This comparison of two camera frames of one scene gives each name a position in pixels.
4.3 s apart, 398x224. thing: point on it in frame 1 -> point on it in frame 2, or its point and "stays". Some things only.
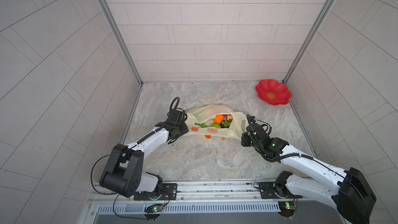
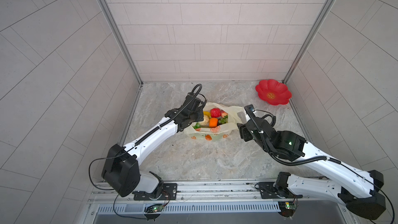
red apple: [229, 117] -> [223, 113]
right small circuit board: [287, 209] stays
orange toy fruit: [218, 119] -> [213, 122]
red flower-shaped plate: [273, 92] stays
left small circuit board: [154, 208] stays
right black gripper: [243, 142] -> [243, 128]
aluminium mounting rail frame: [243, 197] stays
